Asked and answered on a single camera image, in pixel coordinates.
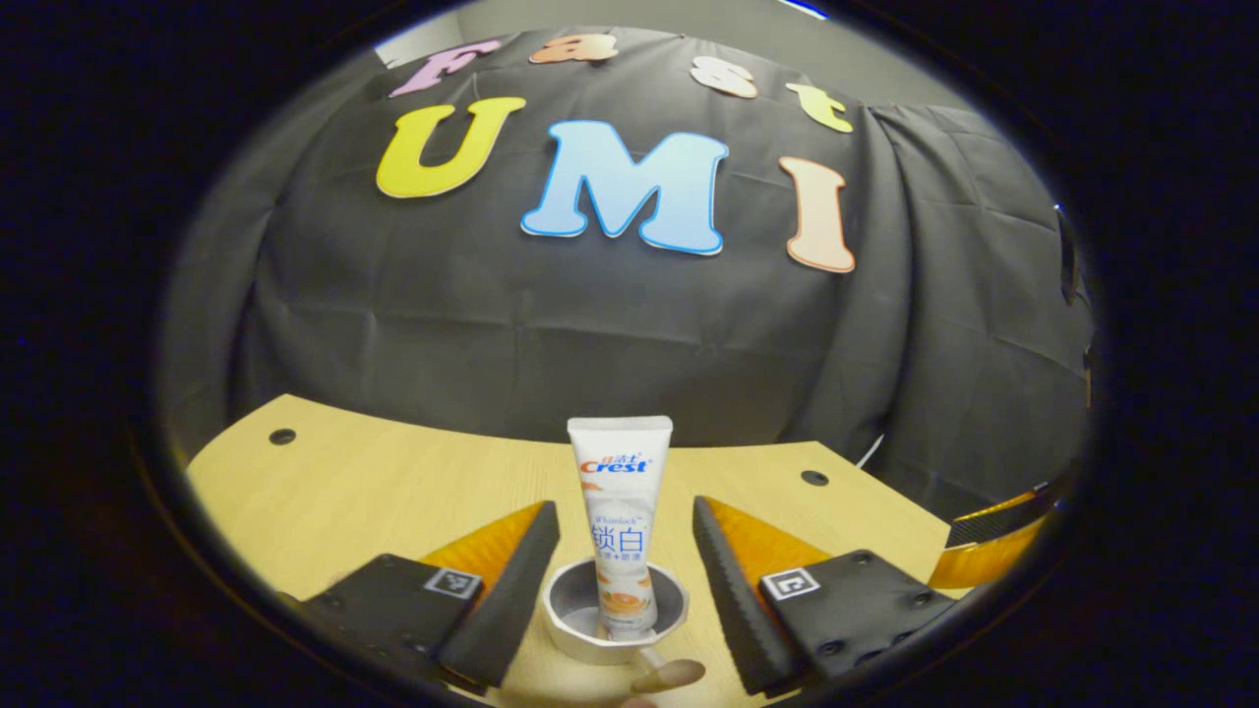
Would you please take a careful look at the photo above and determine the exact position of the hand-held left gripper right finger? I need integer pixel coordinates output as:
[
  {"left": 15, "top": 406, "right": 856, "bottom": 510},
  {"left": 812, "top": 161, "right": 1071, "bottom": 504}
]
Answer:
[{"left": 691, "top": 495, "right": 963, "bottom": 699}]

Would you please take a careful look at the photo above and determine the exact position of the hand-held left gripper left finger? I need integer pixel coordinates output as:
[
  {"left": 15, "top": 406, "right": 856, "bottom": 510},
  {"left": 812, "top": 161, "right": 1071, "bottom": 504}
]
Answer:
[{"left": 285, "top": 500, "right": 562, "bottom": 691}]

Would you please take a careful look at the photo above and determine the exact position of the white cup with wooden handle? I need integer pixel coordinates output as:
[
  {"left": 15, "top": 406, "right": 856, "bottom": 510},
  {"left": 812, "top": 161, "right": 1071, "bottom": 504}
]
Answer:
[{"left": 542, "top": 558, "right": 708, "bottom": 694}]

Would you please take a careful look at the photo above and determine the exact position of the white toothpaste tube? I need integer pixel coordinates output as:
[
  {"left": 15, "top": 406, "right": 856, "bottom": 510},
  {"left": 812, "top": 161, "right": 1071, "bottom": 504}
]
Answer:
[{"left": 567, "top": 414, "right": 676, "bottom": 642}]

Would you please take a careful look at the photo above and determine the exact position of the light wooden desktop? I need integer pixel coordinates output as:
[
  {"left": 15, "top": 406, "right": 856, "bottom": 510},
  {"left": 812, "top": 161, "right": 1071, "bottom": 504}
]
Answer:
[{"left": 185, "top": 393, "right": 970, "bottom": 708}]

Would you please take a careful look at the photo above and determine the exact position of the black backdrop cloth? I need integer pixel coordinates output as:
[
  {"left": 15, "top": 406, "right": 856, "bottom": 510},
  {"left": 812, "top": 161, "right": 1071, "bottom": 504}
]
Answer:
[{"left": 162, "top": 25, "right": 1098, "bottom": 522}]

